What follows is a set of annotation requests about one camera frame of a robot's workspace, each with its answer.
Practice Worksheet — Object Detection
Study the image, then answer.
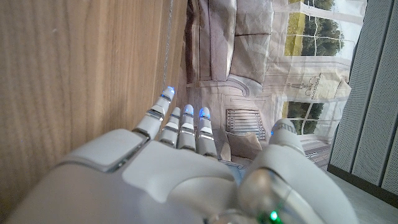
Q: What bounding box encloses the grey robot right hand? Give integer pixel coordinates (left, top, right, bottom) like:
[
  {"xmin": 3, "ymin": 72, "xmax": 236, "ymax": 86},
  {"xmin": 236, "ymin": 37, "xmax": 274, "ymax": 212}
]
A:
[{"xmin": 4, "ymin": 86, "xmax": 360, "ymax": 224}]

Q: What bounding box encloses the grey tape outline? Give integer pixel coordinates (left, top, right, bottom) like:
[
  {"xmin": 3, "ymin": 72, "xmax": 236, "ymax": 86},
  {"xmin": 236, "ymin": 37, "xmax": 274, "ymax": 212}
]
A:
[{"xmin": 161, "ymin": 0, "xmax": 174, "ymax": 91}]

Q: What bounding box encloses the printed sofa backdrop curtain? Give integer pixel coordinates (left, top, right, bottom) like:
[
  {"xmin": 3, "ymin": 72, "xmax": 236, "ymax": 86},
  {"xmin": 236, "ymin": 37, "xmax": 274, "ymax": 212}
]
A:
[{"xmin": 177, "ymin": 0, "xmax": 369, "ymax": 172}]

